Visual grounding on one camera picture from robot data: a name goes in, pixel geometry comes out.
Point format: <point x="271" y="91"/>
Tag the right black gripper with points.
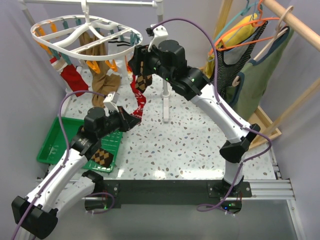
<point x="135" y="61"/>

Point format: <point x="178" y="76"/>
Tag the black striped tank top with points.
<point x="231" y="62"/>

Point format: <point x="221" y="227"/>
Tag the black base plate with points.
<point x="158" y="192"/>

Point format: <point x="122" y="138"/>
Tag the brown argyle sock back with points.
<point x="143" y="81"/>

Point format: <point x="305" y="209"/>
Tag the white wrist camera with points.
<point x="158" y="34"/>
<point x="110" y="101"/>

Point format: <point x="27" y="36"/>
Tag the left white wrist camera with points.
<point x="110" y="101"/>

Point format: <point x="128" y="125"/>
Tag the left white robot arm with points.
<point x="37" y="213"/>

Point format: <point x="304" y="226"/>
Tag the brown argyle sock front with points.
<point x="103" y="158"/>

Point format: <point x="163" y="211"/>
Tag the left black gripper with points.
<point x="127" y="122"/>

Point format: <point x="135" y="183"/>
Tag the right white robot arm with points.
<point x="168" y="61"/>

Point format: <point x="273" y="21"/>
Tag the yellow shirt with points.
<point x="233" y="38"/>

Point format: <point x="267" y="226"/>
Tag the white round clip hanger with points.
<point x="59" y="36"/>

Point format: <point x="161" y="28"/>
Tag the wooden clothes hanger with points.
<point x="242" y="40"/>

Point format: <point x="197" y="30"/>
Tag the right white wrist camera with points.
<point x="158" y="34"/>

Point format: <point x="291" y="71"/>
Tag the wooden clothes rack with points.
<point x="280" y="99"/>

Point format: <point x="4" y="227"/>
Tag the green tank top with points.
<point x="245" y="98"/>

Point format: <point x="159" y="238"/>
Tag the orange clothes hanger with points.
<point x="220" y="45"/>

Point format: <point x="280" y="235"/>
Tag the tan plain sock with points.
<point x="104" y="82"/>

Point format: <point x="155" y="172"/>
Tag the white striped sock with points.
<point x="117" y="45"/>

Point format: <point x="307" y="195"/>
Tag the green plastic tray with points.
<point x="54" y="145"/>

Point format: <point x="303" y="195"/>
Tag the brown argyle sock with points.
<point x="103" y="158"/>
<point x="143" y="81"/>

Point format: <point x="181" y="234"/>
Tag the red christmas sock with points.
<point x="72" y="79"/>
<point x="140" y="98"/>

